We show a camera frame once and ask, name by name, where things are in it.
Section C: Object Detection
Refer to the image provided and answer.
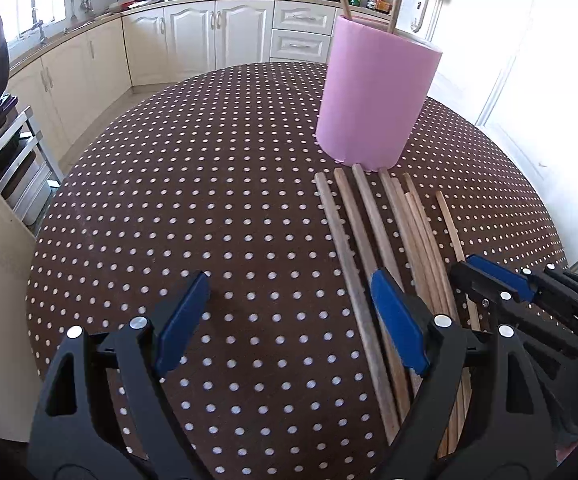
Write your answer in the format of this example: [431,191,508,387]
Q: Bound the steel sink faucet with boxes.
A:
[32,7,48,46]

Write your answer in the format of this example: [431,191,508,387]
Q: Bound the pink cylindrical container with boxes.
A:
[315,14,442,171]

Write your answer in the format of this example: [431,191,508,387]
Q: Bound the silver metal rack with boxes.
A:
[0,105,65,226]

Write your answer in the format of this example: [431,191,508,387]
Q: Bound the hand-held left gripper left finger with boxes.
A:
[28,271,215,480]

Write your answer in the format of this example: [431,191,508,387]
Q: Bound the light bamboo chopstick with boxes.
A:
[435,190,482,333]

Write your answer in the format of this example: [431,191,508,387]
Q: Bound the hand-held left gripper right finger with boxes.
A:
[371,268,557,480]

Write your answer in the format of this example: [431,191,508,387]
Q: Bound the brown polka dot tablecloth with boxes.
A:
[25,61,570,480]

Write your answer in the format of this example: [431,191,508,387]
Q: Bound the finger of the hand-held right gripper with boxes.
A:
[450,254,578,358]
[521,262,578,333]

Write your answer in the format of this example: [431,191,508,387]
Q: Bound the white door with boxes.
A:
[403,0,578,271]

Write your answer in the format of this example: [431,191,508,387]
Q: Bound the brass door handle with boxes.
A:
[411,0,452,33]

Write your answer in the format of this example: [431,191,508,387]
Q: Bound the cream kitchen base cabinets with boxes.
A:
[6,0,342,161]

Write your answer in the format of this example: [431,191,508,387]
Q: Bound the row of wooden chopsticks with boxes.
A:
[314,164,474,461]

